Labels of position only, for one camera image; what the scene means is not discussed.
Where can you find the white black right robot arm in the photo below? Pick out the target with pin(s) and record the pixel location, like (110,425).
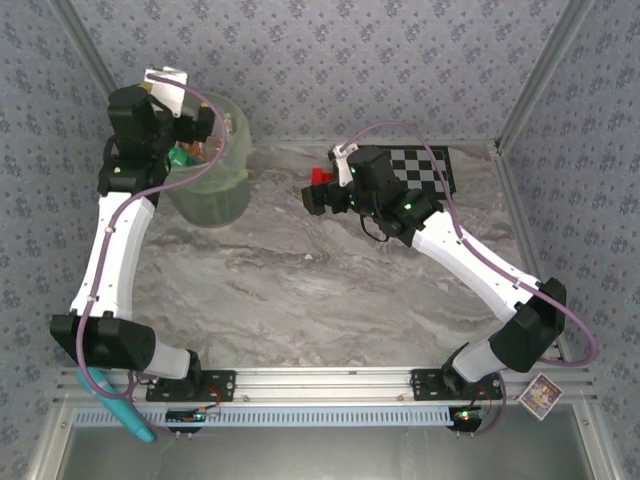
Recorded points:
(465,255)

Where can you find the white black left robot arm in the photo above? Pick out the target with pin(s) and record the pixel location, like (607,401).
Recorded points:
(112,250)

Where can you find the green bin with liner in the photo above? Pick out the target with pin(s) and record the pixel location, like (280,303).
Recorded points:
(215,205)

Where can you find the red plastic block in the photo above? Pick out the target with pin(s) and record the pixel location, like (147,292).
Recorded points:
(320,176)

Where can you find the black white checkerboard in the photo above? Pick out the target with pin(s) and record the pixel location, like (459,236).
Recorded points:
(430,170)

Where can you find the left circuit board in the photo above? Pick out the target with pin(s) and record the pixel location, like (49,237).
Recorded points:
(190,416)

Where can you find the circuit board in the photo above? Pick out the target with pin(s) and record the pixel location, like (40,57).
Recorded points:
(190,416)
(465,415)

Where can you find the right circuit board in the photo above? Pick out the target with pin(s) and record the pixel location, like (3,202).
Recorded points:
(465,415)

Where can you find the colourful picture card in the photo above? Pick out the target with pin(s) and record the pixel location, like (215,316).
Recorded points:
(540,395)

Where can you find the teal pen-shaped tool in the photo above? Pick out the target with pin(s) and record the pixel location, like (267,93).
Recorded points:
(135,422)

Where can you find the aluminium frame post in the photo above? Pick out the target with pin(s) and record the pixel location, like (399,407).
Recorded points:
(95,60)
(545,65)

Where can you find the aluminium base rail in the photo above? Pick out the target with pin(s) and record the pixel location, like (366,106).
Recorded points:
(320,385)

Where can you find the black left mount plate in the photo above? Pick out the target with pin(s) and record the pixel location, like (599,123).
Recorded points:
(220,385)

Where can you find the black mount plate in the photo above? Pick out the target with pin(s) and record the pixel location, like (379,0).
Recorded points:
(425,382)
(220,385)

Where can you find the black right mount plate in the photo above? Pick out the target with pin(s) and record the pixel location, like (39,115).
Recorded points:
(425,382)

